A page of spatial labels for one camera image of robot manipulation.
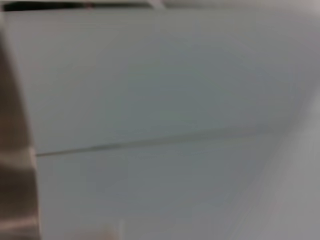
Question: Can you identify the stainless steel mixing bowl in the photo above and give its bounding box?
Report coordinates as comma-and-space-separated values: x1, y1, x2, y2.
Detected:
0, 32, 42, 240

